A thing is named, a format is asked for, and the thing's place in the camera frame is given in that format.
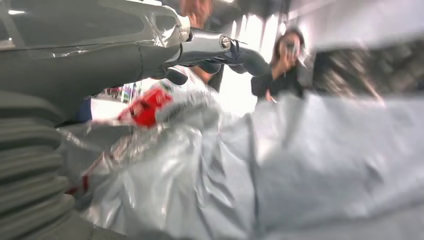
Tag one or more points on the person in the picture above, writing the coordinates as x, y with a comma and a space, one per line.
285, 73
198, 13

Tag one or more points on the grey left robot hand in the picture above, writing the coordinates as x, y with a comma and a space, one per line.
82, 56

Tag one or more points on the grey mailer bag black frame print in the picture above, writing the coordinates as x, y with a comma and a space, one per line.
265, 172

